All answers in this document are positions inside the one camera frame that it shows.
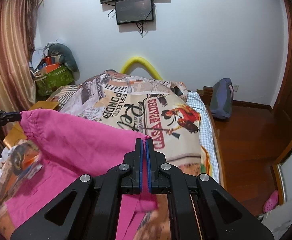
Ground pink slipper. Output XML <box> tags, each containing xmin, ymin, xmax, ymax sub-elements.
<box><xmin>263</xmin><ymin>190</ymin><xmax>279</xmax><ymax>213</ymax></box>

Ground grey plush pillow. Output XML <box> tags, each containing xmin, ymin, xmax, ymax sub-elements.
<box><xmin>47</xmin><ymin>43</ymin><xmax>78</xmax><ymax>72</ymax></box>

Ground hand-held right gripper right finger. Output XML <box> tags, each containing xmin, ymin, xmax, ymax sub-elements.
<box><xmin>147</xmin><ymin>138</ymin><xmax>276</xmax><ymax>240</ymax></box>

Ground printed blanket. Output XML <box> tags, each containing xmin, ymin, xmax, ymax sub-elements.
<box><xmin>0</xmin><ymin>69</ymin><xmax>220</xmax><ymax>240</ymax></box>

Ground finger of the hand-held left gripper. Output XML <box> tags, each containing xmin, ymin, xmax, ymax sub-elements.
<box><xmin>0</xmin><ymin>109</ymin><xmax>22</xmax><ymax>133</ymax></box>

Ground pink pants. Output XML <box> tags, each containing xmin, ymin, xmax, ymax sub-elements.
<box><xmin>0</xmin><ymin>110</ymin><xmax>171</xmax><ymax>240</ymax></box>

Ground black screen cable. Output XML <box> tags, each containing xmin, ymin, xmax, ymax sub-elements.
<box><xmin>135</xmin><ymin>21</ymin><xmax>147</xmax><ymax>38</ymax></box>

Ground striped pink curtain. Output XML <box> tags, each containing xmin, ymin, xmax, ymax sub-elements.
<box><xmin>0</xmin><ymin>0</ymin><xmax>45</xmax><ymax>133</ymax></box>

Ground red box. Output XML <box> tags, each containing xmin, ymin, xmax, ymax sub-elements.
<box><xmin>45</xmin><ymin>56</ymin><xmax>62</xmax><ymax>65</ymax></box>

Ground blue checkered bed sheet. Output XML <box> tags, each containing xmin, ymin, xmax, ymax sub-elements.
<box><xmin>186</xmin><ymin>91</ymin><xmax>220</xmax><ymax>180</ymax></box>

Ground wooden lap table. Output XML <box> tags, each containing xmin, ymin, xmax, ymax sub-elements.
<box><xmin>3</xmin><ymin>100</ymin><xmax>60</xmax><ymax>148</ymax></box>

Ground blue grey backpack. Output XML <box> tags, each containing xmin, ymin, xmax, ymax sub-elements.
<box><xmin>209</xmin><ymin>78</ymin><xmax>234</xmax><ymax>120</ymax></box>

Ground orange box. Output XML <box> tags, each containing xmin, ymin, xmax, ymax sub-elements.
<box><xmin>40</xmin><ymin>63</ymin><xmax>62</xmax><ymax>74</ymax></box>

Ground small black wall screen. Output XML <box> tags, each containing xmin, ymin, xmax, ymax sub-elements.
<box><xmin>115</xmin><ymin>0</ymin><xmax>154</xmax><ymax>25</ymax></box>

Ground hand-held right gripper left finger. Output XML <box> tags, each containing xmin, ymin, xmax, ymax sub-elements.
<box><xmin>10</xmin><ymin>138</ymin><xmax>144</xmax><ymax>240</ymax></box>

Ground green patterned box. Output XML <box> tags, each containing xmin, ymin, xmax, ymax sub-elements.
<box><xmin>35</xmin><ymin>66</ymin><xmax>75</xmax><ymax>96</ymax></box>

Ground yellow foam tube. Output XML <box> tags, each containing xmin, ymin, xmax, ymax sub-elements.
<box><xmin>120</xmin><ymin>57</ymin><xmax>164</xmax><ymax>79</ymax></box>

